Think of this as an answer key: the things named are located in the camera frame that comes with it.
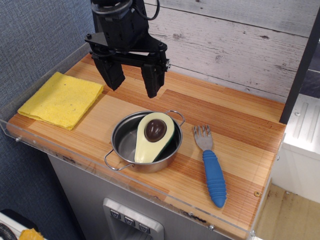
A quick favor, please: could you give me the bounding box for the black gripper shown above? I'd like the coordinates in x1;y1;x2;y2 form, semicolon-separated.
84;7;170;98

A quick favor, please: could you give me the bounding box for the blue handled metal fork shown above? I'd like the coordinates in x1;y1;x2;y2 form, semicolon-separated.
193;125;227;208

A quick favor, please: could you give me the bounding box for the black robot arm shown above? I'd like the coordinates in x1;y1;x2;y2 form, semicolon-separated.
84;0;170;98

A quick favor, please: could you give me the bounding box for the yellow towel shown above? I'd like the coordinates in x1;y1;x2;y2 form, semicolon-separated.
17;72;104;130

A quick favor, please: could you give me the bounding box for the toy avocado half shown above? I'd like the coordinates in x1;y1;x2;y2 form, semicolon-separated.
134;112;175;164

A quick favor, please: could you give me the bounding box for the small steel pot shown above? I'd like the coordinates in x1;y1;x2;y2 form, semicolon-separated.
104;110;185;173

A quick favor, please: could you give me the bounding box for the grey toy fridge cabinet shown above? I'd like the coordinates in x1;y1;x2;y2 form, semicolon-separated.
49;155;226;240

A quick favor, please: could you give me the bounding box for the silver dispenser button panel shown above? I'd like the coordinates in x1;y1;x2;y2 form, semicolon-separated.
103;197;165;240

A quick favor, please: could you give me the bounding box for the white toy sink unit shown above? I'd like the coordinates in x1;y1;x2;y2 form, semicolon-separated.
271;94;320;203

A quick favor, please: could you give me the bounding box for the yellow black object corner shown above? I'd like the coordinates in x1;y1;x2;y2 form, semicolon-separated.
0;209;46;240

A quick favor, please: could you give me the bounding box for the clear acrylic guard rail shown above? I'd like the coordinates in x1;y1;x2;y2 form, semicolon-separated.
0;55;285;240

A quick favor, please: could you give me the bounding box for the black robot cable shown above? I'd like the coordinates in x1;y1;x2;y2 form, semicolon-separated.
132;0;161;21

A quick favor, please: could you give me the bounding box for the dark right shelf post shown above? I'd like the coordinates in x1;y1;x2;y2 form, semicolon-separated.
279;9;320;124

